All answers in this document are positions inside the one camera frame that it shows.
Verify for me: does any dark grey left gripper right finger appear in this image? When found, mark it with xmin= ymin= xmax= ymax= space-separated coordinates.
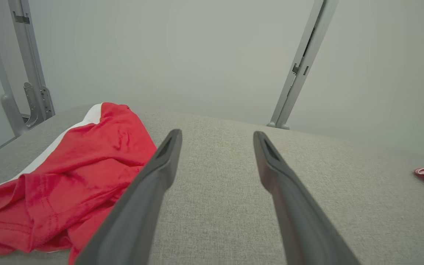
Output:
xmin=253 ymin=131 xmax=361 ymax=265

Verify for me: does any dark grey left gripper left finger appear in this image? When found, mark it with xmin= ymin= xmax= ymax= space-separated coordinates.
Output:
xmin=75 ymin=129 xmax=183 ymax=265

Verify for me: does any crumpled red white garment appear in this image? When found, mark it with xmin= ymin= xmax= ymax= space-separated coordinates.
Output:
xmin=0 ymin=102 xmax=158 ymax=265

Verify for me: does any grey metal post with brackets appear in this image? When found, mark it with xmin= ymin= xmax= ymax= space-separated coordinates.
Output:
xmin=7 ymin=0 xmax=55 ymax=128

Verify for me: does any grey curved metal frame post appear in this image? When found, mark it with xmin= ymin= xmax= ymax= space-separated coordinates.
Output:
xmin=0 ymin=0 xmax=29 ymax=137

